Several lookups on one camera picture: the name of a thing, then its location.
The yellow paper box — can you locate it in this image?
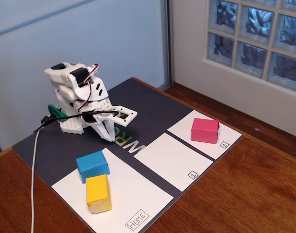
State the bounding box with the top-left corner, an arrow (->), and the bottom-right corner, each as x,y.
86,173 -> 112,215

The blue paper box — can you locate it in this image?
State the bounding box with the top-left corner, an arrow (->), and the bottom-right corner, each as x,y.
75,150 -> 111,184

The red black white servo cable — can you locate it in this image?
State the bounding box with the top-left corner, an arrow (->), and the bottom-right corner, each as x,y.
78,63 -> 100,112

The pink paper box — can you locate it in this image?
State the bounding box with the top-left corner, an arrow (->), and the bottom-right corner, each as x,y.
191,117 -> 220,145

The white zone one sheet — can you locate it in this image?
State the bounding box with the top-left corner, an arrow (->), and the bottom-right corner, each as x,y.
133,132 -> 214,192

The glass block window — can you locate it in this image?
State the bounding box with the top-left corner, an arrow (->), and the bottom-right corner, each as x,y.
202,0 -> 296,95

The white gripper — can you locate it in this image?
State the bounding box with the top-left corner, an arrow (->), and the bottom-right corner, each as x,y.
80,97 -> 117,143

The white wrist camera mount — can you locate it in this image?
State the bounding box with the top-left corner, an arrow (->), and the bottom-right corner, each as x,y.
106,104 -> 138,127

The white zone two sheet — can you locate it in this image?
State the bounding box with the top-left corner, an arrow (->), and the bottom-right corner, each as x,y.
166,109 -> 243,160

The black camera cable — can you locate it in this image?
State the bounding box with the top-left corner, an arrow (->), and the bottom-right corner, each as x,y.
33,110 -> 121,133

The white home zone sheet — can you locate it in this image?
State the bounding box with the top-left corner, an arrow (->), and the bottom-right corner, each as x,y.
51,147 -> 174,233

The dark grey printed mat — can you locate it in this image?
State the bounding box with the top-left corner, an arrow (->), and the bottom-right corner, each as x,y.
12,77 -> 243,233

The green clamp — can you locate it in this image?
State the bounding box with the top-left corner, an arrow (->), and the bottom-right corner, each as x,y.
47,104 -> 69,123

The grey metal door post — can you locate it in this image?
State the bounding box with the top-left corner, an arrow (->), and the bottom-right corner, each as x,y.
161,0 -> 175,90

